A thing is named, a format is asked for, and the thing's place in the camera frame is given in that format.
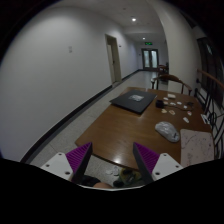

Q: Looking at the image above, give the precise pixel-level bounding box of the green exit sign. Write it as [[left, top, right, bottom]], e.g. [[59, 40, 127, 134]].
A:
[[145, 42, 153, 46]]

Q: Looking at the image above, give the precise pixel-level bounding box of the wooden side door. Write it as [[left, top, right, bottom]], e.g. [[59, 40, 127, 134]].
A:
[[105, 35, 122, 84]]

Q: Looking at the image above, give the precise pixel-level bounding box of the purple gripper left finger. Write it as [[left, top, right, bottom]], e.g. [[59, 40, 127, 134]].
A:
[[40, 141, 94, 185]]

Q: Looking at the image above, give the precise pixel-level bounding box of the black laptop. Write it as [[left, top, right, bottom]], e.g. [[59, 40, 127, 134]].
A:
[[110, 90, 157, 114]]

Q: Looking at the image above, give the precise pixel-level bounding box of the black metal railing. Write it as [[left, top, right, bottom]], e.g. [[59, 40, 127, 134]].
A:
[[194, 69, 224, 159]]

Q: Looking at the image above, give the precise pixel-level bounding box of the white small card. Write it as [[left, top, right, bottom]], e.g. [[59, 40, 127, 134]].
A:
[[183, 117, 189, 123]]

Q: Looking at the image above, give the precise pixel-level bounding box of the white rectangular eraser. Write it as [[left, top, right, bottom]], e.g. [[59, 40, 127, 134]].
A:
[[167, 94, 176, 99]]

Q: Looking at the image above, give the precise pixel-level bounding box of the wooden chair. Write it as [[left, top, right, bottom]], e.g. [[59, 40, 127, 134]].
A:
[[151, 74, 192, 94]]

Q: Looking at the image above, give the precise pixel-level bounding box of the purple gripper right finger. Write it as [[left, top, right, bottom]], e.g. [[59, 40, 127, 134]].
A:
[[132, 141, 184, 186]]

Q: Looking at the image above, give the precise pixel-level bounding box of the black small box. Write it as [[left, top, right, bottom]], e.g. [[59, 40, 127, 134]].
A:
[[156, 100, 164, 108]]

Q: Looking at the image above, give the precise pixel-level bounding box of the double glass door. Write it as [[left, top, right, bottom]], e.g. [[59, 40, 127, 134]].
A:
[[142, 49, 159, 71]]

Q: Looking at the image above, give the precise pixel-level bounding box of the grey computer mouse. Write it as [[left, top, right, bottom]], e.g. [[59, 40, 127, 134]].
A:
[[155, 121, 180, 143]]

